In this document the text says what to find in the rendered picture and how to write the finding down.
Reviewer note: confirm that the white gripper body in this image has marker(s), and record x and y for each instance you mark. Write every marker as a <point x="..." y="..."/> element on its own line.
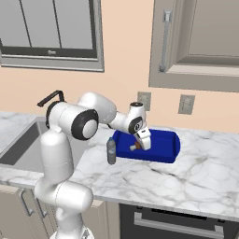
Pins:
<point x="144" y="142"/>

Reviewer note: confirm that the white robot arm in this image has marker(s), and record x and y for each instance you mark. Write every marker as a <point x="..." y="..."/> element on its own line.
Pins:
<point x="63" y="124"/>

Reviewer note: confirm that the orange produce item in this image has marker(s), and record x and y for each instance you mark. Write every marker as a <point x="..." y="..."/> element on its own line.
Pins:
<point x="136" y="145"/>

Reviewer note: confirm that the blue tray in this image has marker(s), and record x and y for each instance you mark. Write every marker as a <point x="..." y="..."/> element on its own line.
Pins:
<point x="161" y="146"/>

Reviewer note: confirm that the black sink faucet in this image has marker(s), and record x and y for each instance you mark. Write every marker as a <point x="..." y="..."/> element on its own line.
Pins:
<point x="51" y="99"/>

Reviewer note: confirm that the grey metal sink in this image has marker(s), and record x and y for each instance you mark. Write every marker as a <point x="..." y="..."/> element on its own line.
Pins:
<point x="23" y="146"/>

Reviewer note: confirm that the grey bottle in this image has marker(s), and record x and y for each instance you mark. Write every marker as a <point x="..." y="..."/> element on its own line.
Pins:
<point x="111" y="151"/>

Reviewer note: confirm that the black dishwasher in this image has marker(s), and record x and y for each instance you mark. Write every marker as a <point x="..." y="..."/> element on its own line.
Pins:
<point x="174" y="224"/>

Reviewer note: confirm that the grey framed window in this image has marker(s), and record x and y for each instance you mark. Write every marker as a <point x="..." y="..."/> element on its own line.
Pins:
<point x="51" y="31"/>

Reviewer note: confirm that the grey wall socket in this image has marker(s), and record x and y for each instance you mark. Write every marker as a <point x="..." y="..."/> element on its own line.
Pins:
<point x="144" y="100"/>
<point x="186" y="104"/>

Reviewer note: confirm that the grey wall cupboard door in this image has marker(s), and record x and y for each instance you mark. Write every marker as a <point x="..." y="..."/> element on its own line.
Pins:
<point x="199" y="43"/>

